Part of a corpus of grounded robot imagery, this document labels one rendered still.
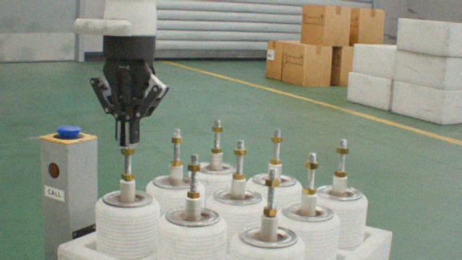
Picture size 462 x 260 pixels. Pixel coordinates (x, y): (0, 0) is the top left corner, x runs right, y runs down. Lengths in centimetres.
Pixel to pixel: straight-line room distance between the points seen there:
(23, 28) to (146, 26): 490
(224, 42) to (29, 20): 199
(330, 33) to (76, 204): 363
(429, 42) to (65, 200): 259
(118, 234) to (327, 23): 373
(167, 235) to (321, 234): 21
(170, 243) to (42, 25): 500
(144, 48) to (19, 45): 490
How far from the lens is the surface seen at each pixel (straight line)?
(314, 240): 84
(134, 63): 84
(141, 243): 89
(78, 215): 104
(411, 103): 343
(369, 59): 372
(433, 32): 331
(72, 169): 101
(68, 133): 101
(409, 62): 345
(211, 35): 620
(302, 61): 442
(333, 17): 451
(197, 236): 80
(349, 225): 96
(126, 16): 82
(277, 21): 657
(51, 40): 576
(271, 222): 76
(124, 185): 89
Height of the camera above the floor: 53
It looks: 11 degrees down
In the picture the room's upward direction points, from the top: 3 degrees clockwise
